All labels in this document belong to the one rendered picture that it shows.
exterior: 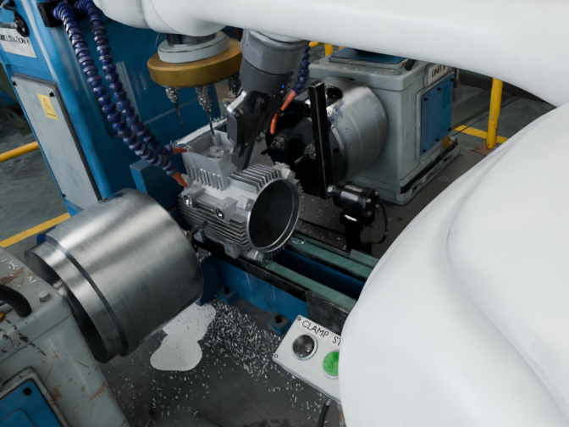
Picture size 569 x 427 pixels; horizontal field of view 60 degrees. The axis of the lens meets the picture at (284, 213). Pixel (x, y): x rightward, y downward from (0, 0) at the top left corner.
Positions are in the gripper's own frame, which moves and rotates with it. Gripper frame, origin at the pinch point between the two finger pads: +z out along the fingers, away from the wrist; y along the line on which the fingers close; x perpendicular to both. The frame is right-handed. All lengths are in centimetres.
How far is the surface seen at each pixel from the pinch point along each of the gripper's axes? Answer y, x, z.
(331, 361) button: 19.6, 35.4, -6.3
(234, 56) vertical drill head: -7.1, -12.3, -9.1
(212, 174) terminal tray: -0.8, -6.2, 13.0
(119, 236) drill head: 24.5, -0.9, 6.0
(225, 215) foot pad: 3.5, 2.8, 13.4
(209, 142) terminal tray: -8.1, -14.7, 15.8
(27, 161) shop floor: -59, -240, 274
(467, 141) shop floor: -241, 1, 133
